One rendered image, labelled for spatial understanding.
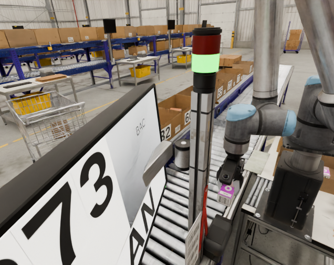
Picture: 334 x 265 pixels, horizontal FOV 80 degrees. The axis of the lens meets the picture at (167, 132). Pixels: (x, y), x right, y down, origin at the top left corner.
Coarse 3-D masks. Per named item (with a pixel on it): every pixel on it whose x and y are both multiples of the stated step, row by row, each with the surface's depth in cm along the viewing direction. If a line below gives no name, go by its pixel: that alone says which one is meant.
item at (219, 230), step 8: (216, 216) 68; (216, 224) 66; (224, 224) 65; (232, 224) 66; (208, 232) 63; (216, 232) 63; (224, 232) 63; (208, 240) 62; (216, 240) 61; (224, 240) 61; (208, 248) 62; (216, 248) 60; (224, 248) 61; (216, 256) 65
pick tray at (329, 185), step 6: (282, 150) 152; (288, 150) 150; (324, 156) 138; (276, 162) 132; (324, 162) 140; (330, 162) 138; (330, 168) 139; (330, 174) 134; (324, 180) 118; (330, 180) 117; (324, 186) 120; (330, 186) 118; (330, 192) 119
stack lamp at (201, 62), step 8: (192, 40) 36; (200, 40) 34; (208, 40) 34; (216, 40) 34; (192, 48) 36; (200, 48) 35; (208, 48) 34; (216, 48) 35; (192, 56) 37; (200, 56) 35; (208, 56) 35; (216, 56) 35; (192, 64) 37; (200, 64) 36; (208, 64) 35; (216, 64) 36; (200, 72) 36; (208, 72) 36
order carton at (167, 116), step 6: (162, 108) 172; (162, 114) 175; (168, 114) 171; (174, 114) 168; (180, 114) 162; (162, 120) 178; (168, 120) 174; (174, 120) 155; (180, 120) 164; (162, 126) 142; (174, 126) 158; (180, 126) 167; (174, 132) 160; (168, 138) 154
